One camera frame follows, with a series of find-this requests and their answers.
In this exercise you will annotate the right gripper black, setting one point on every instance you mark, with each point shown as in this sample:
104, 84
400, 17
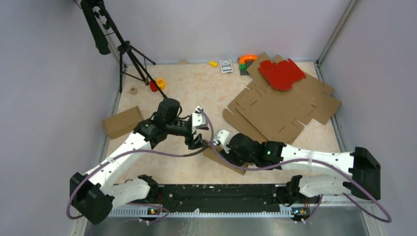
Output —
230, 158

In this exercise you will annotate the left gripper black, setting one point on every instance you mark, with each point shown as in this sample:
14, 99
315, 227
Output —
198, 142

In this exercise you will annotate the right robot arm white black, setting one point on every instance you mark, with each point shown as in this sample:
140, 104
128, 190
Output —
357, 172

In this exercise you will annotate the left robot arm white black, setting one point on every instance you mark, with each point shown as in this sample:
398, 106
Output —
95, 194

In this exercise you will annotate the folded brown cardboard box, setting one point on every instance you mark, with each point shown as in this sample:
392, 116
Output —
122, 123

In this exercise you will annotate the playing card deck box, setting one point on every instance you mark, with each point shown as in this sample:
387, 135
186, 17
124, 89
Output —
226, 66

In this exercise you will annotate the stack of brown cardboard blanks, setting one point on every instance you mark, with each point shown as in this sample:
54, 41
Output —
265, 114

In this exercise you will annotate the red yellow toy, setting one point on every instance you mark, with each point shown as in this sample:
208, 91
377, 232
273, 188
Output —
159, 84

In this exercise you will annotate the yellow small block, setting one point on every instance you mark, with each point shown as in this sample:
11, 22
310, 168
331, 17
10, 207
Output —
213, 63

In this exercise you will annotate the red flat cardboard blank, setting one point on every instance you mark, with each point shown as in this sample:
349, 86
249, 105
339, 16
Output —
281, 75

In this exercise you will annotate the orange green toy block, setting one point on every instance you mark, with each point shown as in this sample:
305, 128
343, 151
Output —
244, 62

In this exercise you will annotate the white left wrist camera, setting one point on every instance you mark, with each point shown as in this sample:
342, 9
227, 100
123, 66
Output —
198, 121

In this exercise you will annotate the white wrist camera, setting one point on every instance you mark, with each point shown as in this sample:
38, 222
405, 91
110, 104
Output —
222, 139
198, 121

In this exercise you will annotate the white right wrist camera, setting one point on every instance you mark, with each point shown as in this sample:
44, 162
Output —
222, 139

